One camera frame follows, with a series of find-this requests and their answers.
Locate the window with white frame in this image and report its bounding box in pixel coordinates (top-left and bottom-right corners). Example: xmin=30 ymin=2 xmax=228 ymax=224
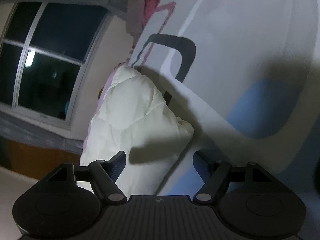
xmin=1 ymin=2 xmax=109 ymax=128

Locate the grey curtain left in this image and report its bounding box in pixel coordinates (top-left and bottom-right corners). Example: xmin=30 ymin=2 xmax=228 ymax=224
xmin=1 ymin=112 xmax=84 ymax=155

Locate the patterned bed sheet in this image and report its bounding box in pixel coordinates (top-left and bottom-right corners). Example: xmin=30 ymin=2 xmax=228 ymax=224
xmin=130 ymin=0 xmax=319 ymax=239

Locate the brown wooden door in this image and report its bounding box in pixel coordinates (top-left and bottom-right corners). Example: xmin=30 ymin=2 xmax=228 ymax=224
xmin=1 ymin=138 xmax=80 ymax=179

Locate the pink blanket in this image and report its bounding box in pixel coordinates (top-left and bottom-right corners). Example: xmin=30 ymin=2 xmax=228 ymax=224
xmin=82 ymin=64 xmax=122 ymax=153

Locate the white padded jacket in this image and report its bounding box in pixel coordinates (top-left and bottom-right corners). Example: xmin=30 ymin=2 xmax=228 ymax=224
xmin=80 ymin=65 xmax=194 ymax=197

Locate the stack of folded clothes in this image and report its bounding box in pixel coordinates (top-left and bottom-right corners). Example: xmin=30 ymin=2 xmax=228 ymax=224
xmin=126 ymin=0 xmax=160 ymax=37

